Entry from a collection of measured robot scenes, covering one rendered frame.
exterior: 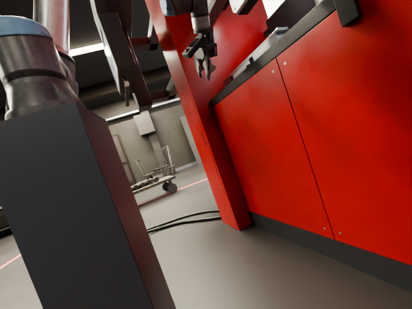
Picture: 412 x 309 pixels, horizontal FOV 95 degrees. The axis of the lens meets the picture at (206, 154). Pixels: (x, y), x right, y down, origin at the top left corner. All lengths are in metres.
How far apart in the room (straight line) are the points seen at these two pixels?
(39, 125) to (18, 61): 0.15
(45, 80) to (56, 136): 0.14
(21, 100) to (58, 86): 0.07
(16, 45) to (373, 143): 0.87
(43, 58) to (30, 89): 0.08
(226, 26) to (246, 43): 0.19
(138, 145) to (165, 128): 1.25
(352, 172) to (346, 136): 0.12
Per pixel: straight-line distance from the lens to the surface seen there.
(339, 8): 0.68
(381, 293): 0.90
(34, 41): 0.59
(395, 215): 0.76
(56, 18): 0.80
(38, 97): 0.51
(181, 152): 7.90
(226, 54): 1.51
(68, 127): 0.45
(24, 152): 0.49
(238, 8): 1.16
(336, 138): 0.73
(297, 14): 1.61
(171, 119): 8.03
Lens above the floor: 0.61
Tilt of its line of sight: 3 degrees down
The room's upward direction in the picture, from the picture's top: 19 degrees counter-clockwise
